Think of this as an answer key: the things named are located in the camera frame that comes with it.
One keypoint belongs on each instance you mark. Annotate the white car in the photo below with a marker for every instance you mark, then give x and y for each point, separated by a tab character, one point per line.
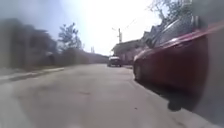
114	61

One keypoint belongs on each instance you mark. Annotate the building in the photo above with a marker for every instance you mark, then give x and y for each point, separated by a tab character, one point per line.
128	50

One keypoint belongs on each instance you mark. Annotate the pole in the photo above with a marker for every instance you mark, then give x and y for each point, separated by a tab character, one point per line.
119	35

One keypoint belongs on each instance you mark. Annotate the grey asphalt road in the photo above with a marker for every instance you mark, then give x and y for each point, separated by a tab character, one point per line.
83	96

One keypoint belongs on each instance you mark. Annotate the red car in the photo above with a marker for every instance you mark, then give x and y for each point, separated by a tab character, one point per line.
173	60

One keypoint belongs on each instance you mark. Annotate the bare tree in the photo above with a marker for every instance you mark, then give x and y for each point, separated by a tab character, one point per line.
171	9

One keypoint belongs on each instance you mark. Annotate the grey kerb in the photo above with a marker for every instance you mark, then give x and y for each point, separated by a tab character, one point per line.
30	74

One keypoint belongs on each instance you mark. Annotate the long wall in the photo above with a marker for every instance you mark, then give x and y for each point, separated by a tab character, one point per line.
80	57

